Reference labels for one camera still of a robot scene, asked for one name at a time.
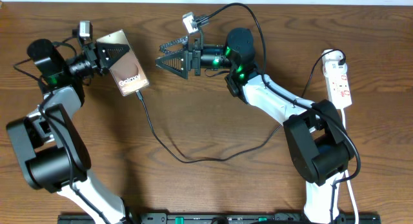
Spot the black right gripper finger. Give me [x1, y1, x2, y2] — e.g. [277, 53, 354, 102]
[156, 51, 189, 79]
[159, 36, 188, 55]

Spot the Samsung Galaxy smartphone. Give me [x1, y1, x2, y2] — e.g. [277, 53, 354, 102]
[97, 30, 150, 96]

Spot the black charger cable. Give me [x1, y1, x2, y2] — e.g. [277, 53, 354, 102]
[135, 49, 347, 164]

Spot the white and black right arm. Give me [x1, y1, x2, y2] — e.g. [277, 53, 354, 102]
[156, 28, 360, 223]

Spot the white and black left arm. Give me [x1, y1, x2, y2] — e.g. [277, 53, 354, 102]
[6, 39, 140, 223]

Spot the white power strip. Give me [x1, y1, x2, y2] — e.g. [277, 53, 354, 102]
[321, 49, 352, 110]

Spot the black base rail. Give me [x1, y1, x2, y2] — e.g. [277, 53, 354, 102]
[57, 212, 381, 224]

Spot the white power strip cord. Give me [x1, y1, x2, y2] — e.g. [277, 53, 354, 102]
[339, 108, 360, 224]

